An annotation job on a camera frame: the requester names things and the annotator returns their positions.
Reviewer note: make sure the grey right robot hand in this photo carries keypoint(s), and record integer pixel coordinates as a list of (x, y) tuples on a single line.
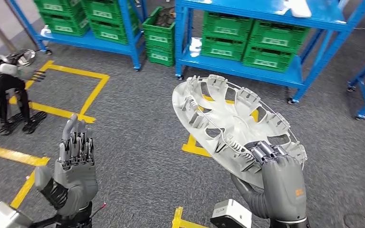
[(284, 188)]

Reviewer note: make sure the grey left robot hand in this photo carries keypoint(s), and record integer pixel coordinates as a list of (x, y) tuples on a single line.
[(75, 185)]

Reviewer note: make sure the grey plastic wheel hubcap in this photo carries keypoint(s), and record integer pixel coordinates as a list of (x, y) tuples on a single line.
[(233, 126)]

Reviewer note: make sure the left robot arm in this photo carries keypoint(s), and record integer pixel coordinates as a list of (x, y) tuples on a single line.
[(78, 220)]

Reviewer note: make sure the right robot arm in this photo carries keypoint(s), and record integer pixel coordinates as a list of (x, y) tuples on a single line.
[(251, 198)]

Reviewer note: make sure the white plastic part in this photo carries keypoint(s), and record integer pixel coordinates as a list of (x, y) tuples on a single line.
[(295, 8)]

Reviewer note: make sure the yellow floor tape marking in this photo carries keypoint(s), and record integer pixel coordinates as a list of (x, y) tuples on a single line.
[(195, 148), (177, 220), (59, 110), (12, 154)]

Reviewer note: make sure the black silver humanoid robot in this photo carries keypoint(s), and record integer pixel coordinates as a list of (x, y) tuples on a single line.
[(3, 85)]

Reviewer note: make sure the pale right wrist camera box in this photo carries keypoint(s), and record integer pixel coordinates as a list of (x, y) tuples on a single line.
[(229, 215)]

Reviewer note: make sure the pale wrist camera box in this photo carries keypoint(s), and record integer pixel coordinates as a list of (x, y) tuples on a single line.
[(229, 215), (3, 217)]

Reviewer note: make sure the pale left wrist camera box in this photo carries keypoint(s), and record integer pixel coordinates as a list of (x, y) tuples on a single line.
[(3, 217)]

